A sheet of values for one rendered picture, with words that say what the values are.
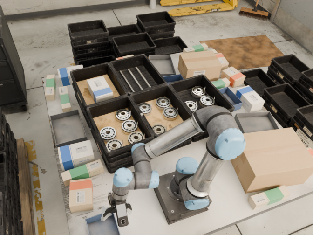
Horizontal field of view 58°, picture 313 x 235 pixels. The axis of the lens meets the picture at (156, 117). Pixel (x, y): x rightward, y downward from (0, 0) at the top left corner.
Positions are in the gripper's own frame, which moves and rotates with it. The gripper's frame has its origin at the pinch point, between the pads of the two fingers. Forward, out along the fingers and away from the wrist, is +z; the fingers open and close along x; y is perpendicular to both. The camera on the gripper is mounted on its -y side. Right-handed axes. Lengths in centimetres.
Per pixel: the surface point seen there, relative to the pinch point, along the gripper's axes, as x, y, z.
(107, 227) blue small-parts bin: 2.3, 4.1, 17.5
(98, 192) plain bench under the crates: 2.7, 25.9, 17.9
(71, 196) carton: 18.4, 23.8, 12.5
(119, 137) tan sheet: -15, 52, 2
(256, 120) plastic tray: -120, 49, 0
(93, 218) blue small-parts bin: 8.9, 9.2, 14.6
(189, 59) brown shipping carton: -88, 113, -11
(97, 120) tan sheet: -4, 70, 4
